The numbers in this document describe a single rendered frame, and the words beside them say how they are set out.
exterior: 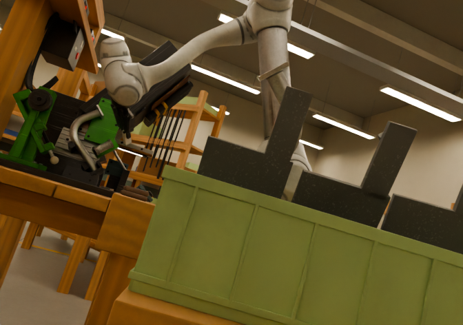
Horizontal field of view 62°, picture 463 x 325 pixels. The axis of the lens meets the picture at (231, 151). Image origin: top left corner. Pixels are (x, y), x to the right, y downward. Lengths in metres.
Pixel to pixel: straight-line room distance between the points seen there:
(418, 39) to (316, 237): 6.35
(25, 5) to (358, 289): 1.43
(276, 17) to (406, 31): 5.45
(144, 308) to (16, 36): 1.27
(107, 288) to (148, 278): 0.57
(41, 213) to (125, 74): 0.48
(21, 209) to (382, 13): 5.97
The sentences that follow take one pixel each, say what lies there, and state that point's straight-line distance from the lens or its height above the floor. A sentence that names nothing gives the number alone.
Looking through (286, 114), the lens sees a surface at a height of 1.10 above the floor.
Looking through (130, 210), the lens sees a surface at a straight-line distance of 1.06.
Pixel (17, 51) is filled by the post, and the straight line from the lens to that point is 1.58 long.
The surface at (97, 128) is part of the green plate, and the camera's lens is 1.71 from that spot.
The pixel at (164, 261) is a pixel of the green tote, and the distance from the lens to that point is 0.53.
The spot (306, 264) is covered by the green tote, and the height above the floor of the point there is 0.89.
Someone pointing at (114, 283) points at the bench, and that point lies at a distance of 1.09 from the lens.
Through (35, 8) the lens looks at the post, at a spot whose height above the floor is 1.44.
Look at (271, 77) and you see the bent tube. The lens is 0.66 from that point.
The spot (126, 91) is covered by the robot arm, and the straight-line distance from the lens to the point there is 1.24.
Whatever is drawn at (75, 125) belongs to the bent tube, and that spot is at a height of 1.11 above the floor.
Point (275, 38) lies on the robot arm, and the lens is 1.31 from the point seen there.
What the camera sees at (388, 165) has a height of 1.07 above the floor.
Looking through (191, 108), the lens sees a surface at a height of 2.05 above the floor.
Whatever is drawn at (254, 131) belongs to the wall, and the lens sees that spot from 11.56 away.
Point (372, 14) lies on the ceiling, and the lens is 6.43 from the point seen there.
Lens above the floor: 0.91
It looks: 10 degrees up
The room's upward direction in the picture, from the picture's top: 17 degrees clockwise
